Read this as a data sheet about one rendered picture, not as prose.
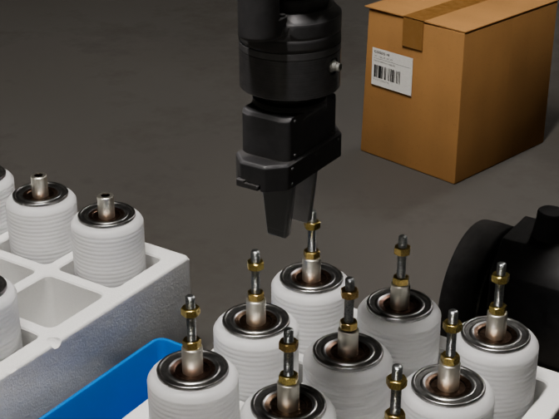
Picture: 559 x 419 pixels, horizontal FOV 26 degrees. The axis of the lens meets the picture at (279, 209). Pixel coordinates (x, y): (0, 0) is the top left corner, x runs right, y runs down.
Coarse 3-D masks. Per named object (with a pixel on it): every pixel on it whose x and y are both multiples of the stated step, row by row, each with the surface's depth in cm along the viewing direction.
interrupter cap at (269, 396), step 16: (272, 384) 123; (304, 384) 123; (256, 400) 121; (272, 400) 121; (304, 400) 121; (320, 400) 121; (256, 416) 118; (272, 416) 118; (288, 416) 119; (304, 416) 118; (320, 416) 118
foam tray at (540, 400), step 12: (444, 348) 143; (300, 360) 141; (300, 372) 141; (540, 372) 138; (552, 372) 138; (540, 384) 138; (552, 384) 136; (540, 396) 134; (552, 396) 134; (144, 408) 132; (240, 408) 132; (540, 408) 132; (552, 408) 132
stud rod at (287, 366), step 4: (284, 328) 116; (288, 328) 116; (292, 328) 116; (284, 332) 116; (288, 332) 116; (292, 332) 116; (284, 336) 116; (288, 336) 116; (292, 336) 117; (284, 340) 117; (288, 340) 116; (292, 340) 117; (284, 352) 117; (288, 352) 117; (292, 352) 117; (284, 356) 117; (288, 356) 117; (292, 356) 118; (284, 360) 118; (288, 360) 117; (292, 360) 118; (284, 364) 118; (288, 364) 118; (292, 364) 118; (284, 368) 118; (288, 368) 118; (292, 368) 118; (284, 372) 118; (288, 372) 118; (292, 372) 118; (288, 376) 118
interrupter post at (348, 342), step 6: (342, 330) 128; (354, 330) 128; (342, 336) 127; (348, 336) 127; (354, 336) 127; (342, 342) 128; (348, 342) 127; (354, 342) 128; (342, 348) 128; (348, 348) 128; (354, 348) 128; (342, 354) 128; (348, 354) 128; (354, 354) 128
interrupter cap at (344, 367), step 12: (324, 336) 131; (336, 336) 132; (360, 336) 132; (324, 348) 129; (336, 348) 130; (360, 348) 130; (372, 348) 129; (324, 360) 127; (336, 360) 127; (348, 360) 128; (360, 360) 127; (372, 360) 127
